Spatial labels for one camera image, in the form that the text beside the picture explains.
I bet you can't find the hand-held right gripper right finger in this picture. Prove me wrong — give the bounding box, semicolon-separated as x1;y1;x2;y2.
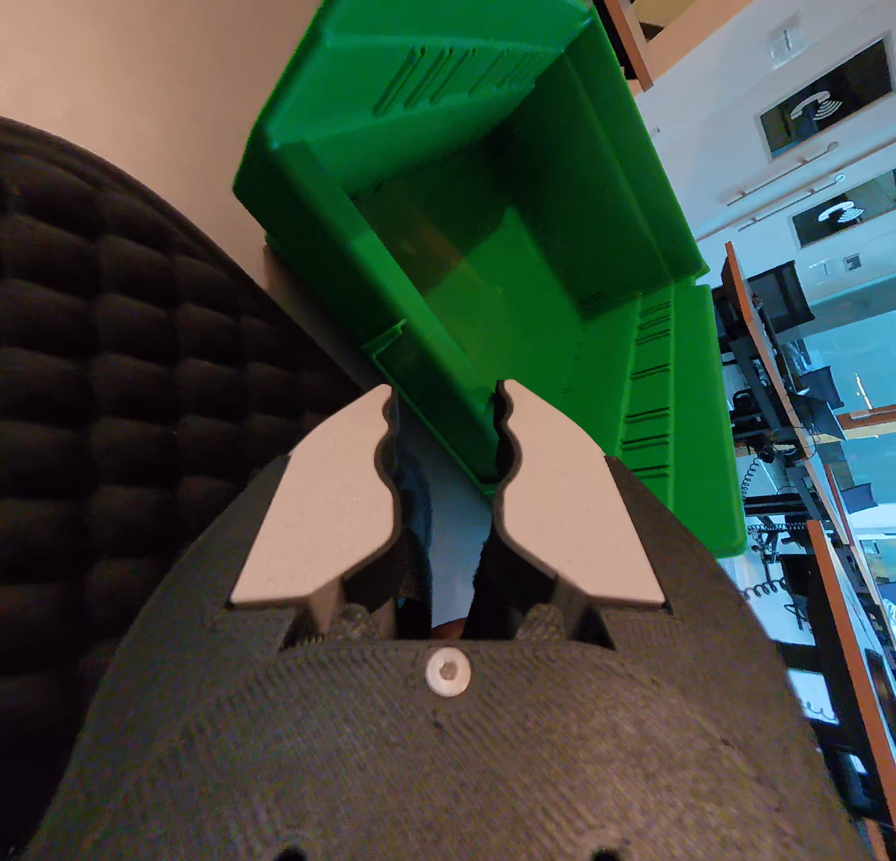
492;378;667;631

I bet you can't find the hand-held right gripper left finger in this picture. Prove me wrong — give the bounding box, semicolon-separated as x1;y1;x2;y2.
230;384;403;631

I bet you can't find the green plastic bin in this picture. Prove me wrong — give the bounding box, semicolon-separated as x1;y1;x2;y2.
233;0;709;496
560;276;747;561

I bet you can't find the wooden edged desk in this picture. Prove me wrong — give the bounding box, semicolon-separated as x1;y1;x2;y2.
721;241;827;498
805;518;896;806
588;0;655;92

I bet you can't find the black monitor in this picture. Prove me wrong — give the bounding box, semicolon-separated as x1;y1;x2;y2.
745;260;816;330

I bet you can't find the dark phone symbol window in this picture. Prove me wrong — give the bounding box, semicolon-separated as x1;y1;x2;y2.
759;38;896;160
791;168;896;249

